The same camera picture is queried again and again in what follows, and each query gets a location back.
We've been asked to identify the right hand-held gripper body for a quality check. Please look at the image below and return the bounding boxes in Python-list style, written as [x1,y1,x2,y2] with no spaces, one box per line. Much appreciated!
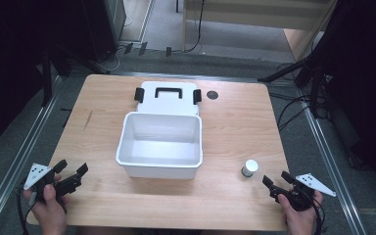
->
[268,172,338,212]

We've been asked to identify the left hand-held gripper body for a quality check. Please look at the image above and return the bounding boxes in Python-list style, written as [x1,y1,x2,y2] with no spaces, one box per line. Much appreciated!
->
[23,163,64,204]

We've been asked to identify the small white cylindrical bottle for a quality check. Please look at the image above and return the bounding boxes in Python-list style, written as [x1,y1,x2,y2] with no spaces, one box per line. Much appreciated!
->
[240,159,259,178]

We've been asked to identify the white plastic storage box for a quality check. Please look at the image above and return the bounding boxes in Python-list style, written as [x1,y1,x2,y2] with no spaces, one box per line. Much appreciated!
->
[115,111,204,180]

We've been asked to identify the white box lid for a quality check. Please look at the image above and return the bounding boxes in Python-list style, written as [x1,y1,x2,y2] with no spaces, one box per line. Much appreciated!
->
[133,80,203,117]

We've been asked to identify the person's right hand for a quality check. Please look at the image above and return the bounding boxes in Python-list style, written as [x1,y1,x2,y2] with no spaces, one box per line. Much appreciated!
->
[276,190,324,235]

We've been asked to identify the person's left hand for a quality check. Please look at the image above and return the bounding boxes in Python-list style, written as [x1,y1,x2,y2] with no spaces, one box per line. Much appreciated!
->
[23,173,71,235]

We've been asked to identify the black metal stand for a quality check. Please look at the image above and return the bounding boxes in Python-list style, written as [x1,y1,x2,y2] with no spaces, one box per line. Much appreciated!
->
[40,47,54,108]

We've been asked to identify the black tripod stand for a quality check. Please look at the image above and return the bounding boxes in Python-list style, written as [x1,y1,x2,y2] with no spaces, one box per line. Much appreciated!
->
[257,55,328,119]

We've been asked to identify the dark cabinet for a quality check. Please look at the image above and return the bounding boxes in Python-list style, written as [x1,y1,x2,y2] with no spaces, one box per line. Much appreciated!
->
[76,0,127,64]

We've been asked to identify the metal floor rail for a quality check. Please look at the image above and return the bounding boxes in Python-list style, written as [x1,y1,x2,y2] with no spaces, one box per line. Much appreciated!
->
[297,91,370,235]
[0,75,64,235]

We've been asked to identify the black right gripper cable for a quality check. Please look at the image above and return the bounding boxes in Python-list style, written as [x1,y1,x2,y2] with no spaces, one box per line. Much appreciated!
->
[308,194,327,235]

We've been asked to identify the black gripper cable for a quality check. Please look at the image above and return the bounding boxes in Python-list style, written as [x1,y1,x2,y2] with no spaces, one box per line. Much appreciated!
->
[16,184,35,235]
[308,194,327,235]

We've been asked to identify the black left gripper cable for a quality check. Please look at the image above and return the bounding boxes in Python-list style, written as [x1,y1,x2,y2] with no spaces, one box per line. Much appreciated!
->
[16,184,35,235]

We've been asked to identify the black floor cables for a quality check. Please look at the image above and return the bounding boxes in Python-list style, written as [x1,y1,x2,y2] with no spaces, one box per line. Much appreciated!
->
[268,91,311,133]

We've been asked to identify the white floor cable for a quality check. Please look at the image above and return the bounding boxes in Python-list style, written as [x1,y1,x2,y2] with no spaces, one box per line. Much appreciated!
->
[92,45,127,73]

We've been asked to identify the black hanging cable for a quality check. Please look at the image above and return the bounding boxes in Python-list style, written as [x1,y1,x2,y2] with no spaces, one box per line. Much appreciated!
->
[175,0,207,54]

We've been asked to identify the light wooden furniture frame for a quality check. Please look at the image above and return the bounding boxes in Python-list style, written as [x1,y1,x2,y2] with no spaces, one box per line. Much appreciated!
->
[180,0,339,63]

